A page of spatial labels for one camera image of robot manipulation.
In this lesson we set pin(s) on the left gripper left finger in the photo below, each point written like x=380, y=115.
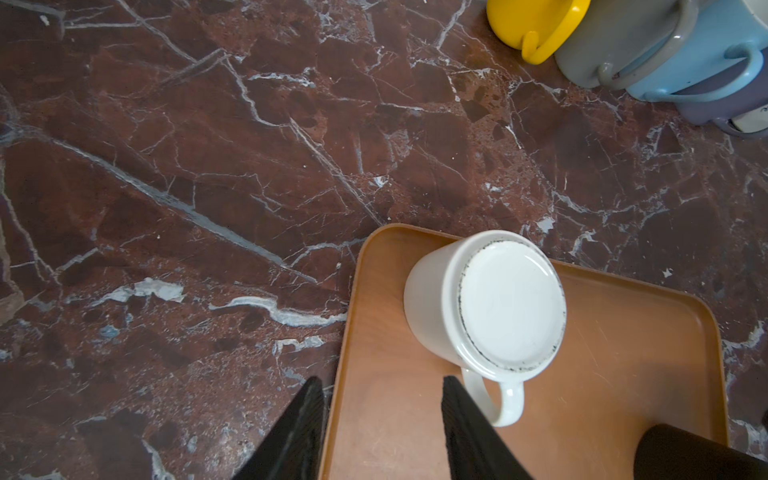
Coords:
x=292, y=448

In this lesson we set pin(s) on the light blue mug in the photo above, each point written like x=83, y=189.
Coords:
x=728, y=33

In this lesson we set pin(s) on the cream white mug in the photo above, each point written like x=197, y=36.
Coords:
x=493, y=305

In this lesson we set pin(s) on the yellow mug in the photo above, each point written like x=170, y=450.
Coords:
x=537, y=28

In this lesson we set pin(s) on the white faceted mug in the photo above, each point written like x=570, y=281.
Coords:
x=752, y=122

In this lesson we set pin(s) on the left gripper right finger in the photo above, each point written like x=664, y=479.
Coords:
x=474, y=449

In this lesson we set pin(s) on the grey mug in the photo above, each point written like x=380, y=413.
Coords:
x=619, y=43

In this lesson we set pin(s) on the black mug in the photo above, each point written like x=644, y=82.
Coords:
x=667, y=452

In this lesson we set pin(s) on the purple mug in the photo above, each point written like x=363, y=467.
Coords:
x=720, y=112

